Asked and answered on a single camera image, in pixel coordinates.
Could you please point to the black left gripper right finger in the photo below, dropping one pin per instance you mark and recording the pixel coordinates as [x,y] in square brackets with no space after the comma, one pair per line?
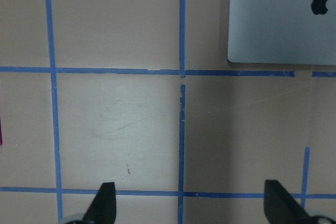
[281,208]

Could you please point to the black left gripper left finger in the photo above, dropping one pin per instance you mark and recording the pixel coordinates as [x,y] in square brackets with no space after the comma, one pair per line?
[103,207]

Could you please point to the pink marker pen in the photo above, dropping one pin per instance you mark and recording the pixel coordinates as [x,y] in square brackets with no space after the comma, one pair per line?
[1,138]

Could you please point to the grey closed laptop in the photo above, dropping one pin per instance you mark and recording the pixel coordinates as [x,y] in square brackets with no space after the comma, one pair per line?
[282,32]

